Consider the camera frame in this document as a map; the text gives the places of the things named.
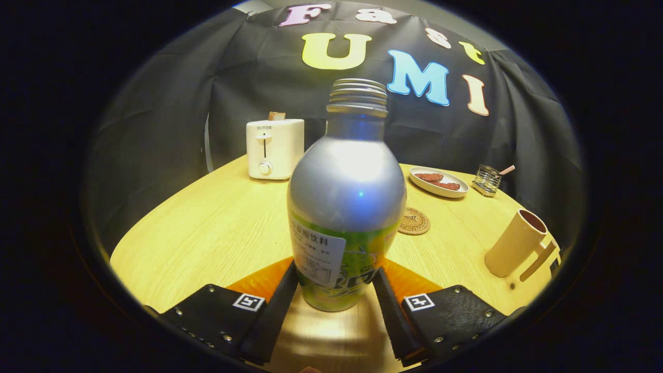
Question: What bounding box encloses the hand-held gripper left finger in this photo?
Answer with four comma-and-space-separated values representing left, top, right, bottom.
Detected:
145, 256, 300, 366

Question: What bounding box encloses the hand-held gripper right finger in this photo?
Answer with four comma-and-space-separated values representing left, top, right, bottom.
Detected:
372, 258, 526, 366

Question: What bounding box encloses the round cork coaster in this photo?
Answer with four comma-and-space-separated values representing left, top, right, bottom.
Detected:
398, 207, 431, 236

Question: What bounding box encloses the beige cup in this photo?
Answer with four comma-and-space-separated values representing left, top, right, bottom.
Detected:
485, 209, 563, 283

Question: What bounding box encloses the silver green juice bottle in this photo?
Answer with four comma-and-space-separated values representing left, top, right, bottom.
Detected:
287, 78, 407, 312

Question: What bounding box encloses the wooden table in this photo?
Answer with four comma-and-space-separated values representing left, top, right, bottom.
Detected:
110, 154, 563, 373

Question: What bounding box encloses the white round plate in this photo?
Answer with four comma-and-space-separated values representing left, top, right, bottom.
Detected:
409, 166, 470, 199

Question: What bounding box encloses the white toaster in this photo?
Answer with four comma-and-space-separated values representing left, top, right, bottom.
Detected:
246, 119, 305, 181

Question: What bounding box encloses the metal wire basket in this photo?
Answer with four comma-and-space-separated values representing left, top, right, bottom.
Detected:
472, 164, 502, 197

